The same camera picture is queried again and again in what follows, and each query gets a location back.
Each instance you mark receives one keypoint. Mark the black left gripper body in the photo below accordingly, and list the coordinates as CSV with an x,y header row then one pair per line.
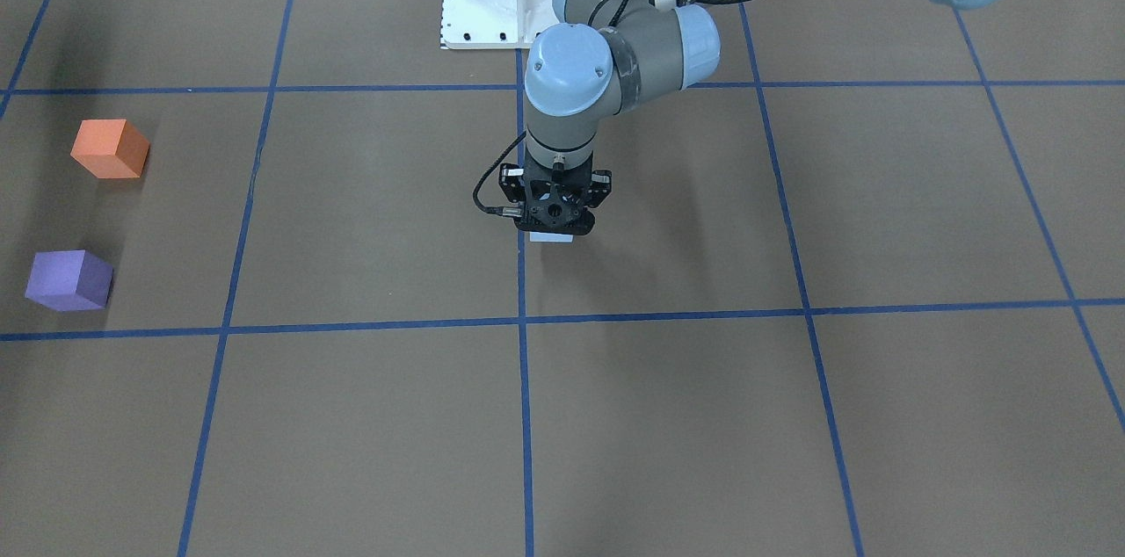
x,y
511,183

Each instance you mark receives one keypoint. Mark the light blue foam block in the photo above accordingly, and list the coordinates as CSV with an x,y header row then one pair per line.
x,y
539,237

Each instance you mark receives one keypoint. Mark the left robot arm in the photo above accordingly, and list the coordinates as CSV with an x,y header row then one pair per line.
x,y
601,58

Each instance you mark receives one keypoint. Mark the orange foam block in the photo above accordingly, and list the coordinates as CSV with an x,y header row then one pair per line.
x,y
111,149

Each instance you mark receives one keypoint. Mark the purple foam block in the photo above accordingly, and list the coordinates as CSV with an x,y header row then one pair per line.
x,y
69,281

